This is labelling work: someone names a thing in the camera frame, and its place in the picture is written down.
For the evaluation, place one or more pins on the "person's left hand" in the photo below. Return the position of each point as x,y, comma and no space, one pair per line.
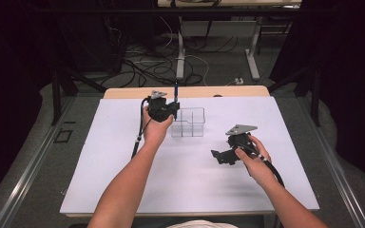
153,133

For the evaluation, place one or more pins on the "white power plug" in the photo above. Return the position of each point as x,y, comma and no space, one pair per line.
239,81

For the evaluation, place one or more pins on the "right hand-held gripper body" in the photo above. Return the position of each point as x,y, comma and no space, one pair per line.
239,137

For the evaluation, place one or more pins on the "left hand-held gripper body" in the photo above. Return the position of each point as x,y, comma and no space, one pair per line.
158,109

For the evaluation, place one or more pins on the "blue pen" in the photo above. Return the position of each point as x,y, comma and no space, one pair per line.
176,90

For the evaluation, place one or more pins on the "aluminium floor rail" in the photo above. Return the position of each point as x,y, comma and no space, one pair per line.
28,171
332,164

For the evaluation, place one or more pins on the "person's right hand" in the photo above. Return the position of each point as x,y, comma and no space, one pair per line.
259,167

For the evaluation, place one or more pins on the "background desk top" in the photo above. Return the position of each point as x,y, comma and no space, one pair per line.
234,3

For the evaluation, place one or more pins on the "black metal stand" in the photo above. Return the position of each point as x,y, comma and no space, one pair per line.
313,95
57,95

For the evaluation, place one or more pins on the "white desk leg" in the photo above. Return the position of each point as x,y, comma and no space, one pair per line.
253,60
180,53

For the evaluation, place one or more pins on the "clear acrylic organizer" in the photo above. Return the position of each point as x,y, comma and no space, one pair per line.
188,125

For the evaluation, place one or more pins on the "white table mat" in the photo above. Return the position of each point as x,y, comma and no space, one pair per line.
187,177

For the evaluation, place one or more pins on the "person's white clothing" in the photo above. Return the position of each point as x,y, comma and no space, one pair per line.
201,224

